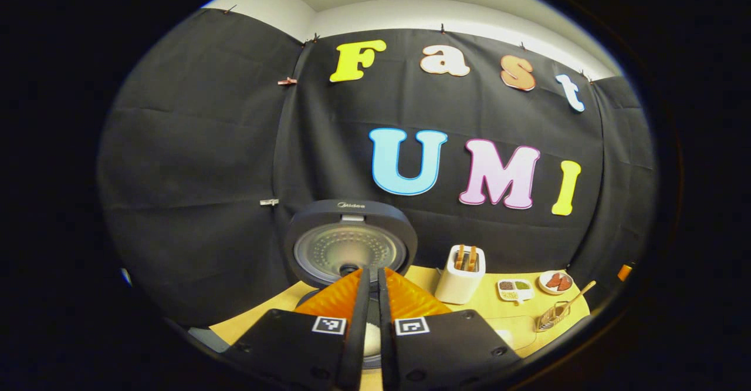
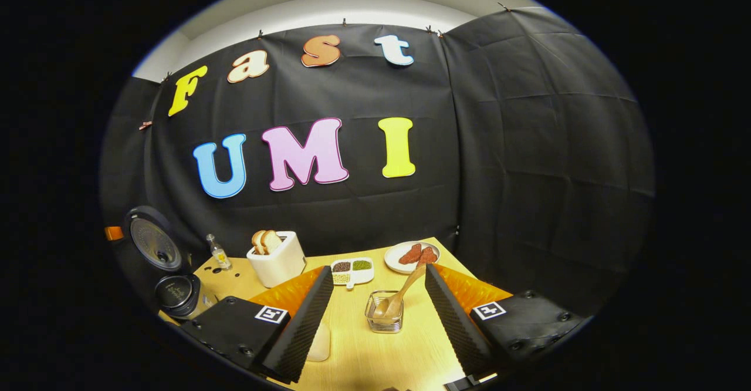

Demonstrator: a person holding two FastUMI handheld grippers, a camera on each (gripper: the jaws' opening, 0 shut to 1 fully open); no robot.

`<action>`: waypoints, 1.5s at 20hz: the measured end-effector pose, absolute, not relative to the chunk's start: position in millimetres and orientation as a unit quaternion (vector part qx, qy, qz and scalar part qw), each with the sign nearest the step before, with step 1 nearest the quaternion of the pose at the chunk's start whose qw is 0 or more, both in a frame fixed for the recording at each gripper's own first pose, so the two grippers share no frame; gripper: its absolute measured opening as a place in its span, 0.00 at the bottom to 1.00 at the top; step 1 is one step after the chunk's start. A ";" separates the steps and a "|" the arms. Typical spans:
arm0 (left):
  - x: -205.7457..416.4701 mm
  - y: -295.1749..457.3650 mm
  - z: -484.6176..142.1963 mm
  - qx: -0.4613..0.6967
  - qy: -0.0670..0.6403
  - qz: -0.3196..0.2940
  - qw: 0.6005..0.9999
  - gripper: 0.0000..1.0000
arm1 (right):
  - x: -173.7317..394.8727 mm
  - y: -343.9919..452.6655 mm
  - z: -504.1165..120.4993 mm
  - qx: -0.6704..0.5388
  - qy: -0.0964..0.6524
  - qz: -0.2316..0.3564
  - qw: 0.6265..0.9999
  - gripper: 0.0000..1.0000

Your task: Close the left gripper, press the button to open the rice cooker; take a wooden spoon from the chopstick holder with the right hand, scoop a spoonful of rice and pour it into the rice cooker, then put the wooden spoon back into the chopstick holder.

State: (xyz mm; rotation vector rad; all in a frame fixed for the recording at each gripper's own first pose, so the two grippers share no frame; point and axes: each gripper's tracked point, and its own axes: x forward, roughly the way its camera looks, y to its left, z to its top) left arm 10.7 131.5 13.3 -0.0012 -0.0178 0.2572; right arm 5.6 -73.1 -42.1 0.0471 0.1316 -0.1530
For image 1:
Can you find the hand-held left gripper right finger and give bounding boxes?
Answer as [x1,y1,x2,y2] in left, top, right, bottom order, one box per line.
[377,267,523,390]

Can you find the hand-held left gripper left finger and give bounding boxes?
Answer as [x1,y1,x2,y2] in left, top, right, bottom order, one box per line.
[223,267,371,391]

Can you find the wooden spoon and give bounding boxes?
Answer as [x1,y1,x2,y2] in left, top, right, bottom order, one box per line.
[549,281,597,321]

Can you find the metal wire chopstick holder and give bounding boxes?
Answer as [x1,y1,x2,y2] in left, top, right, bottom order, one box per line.
[535,301,571,332]

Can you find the dark grey rice cooker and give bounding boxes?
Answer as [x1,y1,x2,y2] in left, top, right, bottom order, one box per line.
[284,199,418,371]

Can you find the white round plate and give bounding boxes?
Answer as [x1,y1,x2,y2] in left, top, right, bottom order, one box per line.
[538,271,574,295]

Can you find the white toaster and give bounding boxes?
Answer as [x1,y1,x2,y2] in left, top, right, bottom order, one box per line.
[434,244,486,305]

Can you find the white divided bean dish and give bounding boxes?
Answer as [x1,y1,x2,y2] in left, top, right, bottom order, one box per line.
[497,278,535,304]

